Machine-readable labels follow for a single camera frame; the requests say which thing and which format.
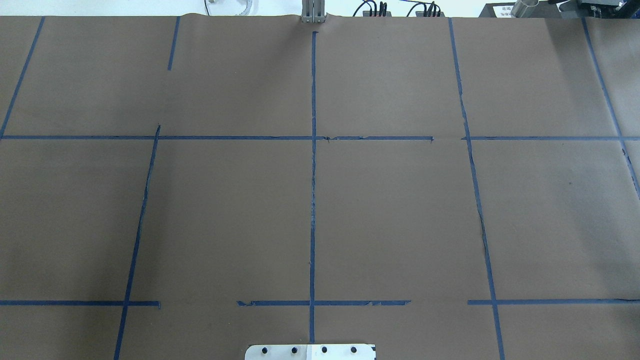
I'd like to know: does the brown paper table cover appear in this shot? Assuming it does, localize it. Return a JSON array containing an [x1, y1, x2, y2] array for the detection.
[[1, 14, 639, 360]]

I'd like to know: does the small metal cup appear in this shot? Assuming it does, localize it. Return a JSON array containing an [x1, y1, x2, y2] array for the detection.
[[510, 0, 540, 19]]

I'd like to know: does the aluminium frame post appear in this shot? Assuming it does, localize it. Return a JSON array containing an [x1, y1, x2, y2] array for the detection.
[[301, 0, 327, 24]]

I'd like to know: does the white pedestal column base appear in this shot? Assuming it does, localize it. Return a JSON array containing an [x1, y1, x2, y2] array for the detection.
[[244, 343, 377, 360]]

